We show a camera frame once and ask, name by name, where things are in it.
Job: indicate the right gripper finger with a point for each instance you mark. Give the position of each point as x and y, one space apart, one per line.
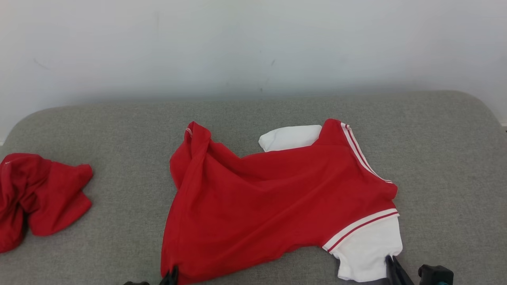
392 277
404 279

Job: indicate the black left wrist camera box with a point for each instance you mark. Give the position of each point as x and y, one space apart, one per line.
136 283

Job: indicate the red jersey with white sleeves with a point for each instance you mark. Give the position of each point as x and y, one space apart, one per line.
257 206

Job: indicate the red shorts with white trim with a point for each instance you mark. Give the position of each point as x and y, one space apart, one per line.
47 198

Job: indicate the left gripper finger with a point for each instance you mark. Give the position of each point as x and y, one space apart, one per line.
164 282
174 279

